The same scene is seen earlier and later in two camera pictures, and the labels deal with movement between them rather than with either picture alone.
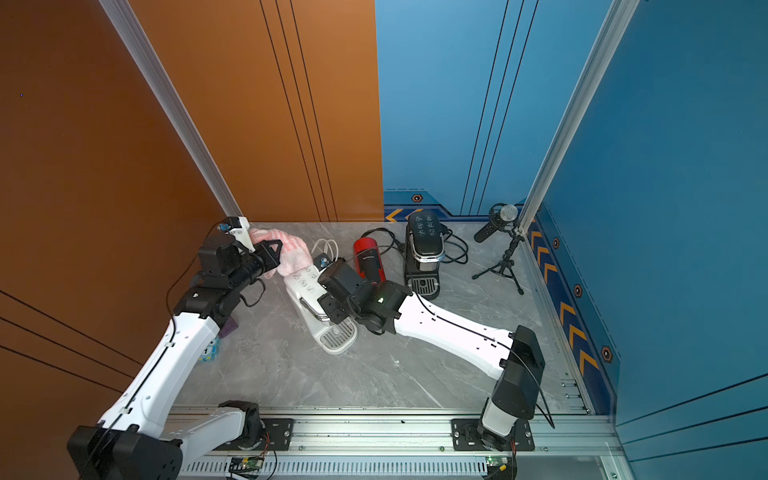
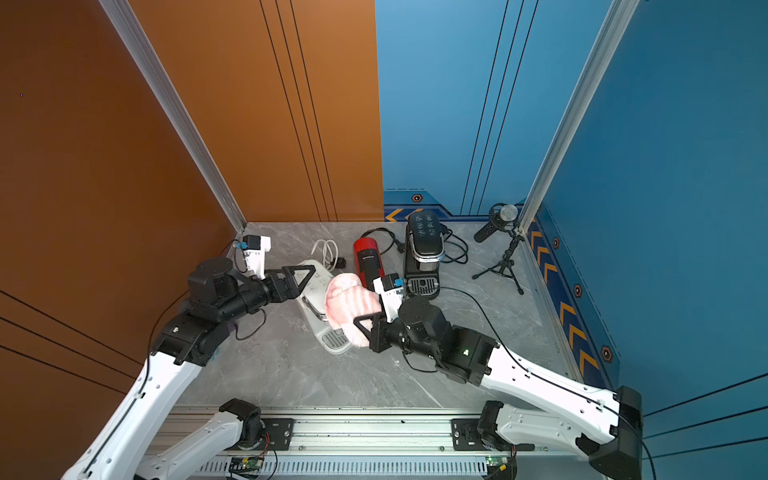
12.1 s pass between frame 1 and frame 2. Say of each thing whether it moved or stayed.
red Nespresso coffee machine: stayed
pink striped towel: moved
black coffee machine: stayed
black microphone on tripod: stayed
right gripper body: moved
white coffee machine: stayed
